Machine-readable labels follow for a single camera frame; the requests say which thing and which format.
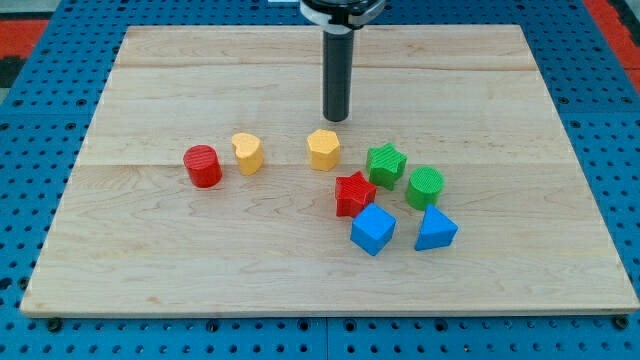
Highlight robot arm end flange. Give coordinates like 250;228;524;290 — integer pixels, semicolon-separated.
299;0;387;35

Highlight red star block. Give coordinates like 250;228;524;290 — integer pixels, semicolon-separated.
334;171;377;218

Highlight green star block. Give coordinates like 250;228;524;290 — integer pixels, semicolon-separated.
366;142;407;190

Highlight yellow heart block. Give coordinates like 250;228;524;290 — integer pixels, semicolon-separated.
231;133;264;176

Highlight yellow hexagon block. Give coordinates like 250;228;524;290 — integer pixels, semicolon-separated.
307;129;341;171

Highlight blue cube block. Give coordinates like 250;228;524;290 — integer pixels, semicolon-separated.
350;203;397;256

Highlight green cylinder block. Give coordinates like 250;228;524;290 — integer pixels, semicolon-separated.
405;166;445;210

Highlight light wooden board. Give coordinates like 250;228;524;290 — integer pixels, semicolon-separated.
20;25;639;318

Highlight red cylinder block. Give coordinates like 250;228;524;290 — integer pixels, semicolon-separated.
183;144;222;188

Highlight blue triangle block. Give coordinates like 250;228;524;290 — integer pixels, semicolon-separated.
414;205;459;251

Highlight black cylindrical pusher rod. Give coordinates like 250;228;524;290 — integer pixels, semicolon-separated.
322;31;354;122

